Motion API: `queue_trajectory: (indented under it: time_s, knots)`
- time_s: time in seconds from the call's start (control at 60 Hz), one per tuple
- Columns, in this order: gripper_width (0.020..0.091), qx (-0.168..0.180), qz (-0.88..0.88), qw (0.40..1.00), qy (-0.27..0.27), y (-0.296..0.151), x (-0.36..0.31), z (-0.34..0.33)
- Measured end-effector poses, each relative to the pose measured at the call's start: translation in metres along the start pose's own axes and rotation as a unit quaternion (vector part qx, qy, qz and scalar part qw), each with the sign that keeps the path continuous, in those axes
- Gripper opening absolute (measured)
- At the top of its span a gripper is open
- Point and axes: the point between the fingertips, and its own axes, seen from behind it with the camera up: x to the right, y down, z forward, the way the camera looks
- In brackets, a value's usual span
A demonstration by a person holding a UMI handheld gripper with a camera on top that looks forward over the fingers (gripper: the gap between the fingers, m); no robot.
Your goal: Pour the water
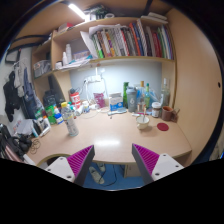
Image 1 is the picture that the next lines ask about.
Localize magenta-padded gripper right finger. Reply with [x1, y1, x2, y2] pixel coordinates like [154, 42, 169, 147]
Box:
[131, 143, 185, 186]

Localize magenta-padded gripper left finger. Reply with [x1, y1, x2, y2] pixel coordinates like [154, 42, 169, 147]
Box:
[44, 144, 96, 187]

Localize clear yellow-capped drink bottle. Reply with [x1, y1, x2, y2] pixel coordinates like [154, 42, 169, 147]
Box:
[60, 101, 80, 138]

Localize grey slipper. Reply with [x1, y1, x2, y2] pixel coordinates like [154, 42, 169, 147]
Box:
[96, 162, 107, 173]
[89, 165, 105, 185]

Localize flat round red coaster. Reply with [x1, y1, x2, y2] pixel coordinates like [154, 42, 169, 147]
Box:
[156, 122, 170, 132]

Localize white cup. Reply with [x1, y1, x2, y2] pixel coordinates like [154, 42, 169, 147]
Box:
[135, 115, 151, 130]

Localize white container with blue lid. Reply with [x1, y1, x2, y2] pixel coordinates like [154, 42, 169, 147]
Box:
[54, 113, 64, 125]

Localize brown mug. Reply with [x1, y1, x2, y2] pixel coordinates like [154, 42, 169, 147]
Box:
[161, 105, 176, 122]

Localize white-lidded dark jar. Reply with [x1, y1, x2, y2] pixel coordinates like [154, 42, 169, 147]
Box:
[151, 101, 162, 118]

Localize small white pill bottle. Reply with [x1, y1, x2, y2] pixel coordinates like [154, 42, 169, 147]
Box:
[82, 100, 90, 113]

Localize light blue hair brush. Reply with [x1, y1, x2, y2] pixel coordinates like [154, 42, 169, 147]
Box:
[107, 107, 128, 117]

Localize black headphones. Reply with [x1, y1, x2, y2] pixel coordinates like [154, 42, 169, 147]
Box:
[13, 133, 33, 153]

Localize grey shaker bottle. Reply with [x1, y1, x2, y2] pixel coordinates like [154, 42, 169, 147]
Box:
[125, 86, 138, 113]

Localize green glass bottle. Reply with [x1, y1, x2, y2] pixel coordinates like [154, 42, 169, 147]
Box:
[144, 82, 152, 109]

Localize magenta pouch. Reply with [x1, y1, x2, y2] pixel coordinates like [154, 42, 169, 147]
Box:
[93, 92, 106, 109]

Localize white paper sheet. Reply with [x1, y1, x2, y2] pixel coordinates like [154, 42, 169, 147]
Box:
[14, 119, 34, 135]

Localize clear bottle with yellow top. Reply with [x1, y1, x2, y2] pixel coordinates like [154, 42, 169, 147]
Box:
[138, 80, 146, 111]

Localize blue and white box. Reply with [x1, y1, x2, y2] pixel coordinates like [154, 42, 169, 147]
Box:
[108, 92, 124, 112]

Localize black bag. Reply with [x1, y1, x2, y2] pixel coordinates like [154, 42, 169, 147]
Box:
[42, 89, 59, 108]

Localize clear glass bottle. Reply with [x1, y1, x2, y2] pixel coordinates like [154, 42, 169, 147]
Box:
[160, 78, 171, 108]

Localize tall green bottle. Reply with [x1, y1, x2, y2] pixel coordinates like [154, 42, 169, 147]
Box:
[122, 81, 130, 108]

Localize blue hanging garment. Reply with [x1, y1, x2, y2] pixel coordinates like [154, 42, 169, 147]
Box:
[21, 77, 38, 119]

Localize black hanging garment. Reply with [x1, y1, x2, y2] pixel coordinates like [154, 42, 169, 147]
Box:
[3, 70, 21, 123]

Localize white hanging garment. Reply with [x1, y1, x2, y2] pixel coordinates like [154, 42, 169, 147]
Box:
[13, 59, 29, 98]

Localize wooden shelf unit with books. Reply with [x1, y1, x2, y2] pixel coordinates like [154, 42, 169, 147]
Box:
[30, 10, 177, 86]

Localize white ceiling light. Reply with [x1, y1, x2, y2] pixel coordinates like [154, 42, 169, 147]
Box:
[68, 3, 87, 20]

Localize black coiled cable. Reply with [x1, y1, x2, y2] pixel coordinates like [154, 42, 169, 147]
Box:
[29, 138, 43, 154]

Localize white wall power socket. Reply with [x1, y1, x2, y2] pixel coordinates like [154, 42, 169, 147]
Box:
[87, 75, 102, 83]

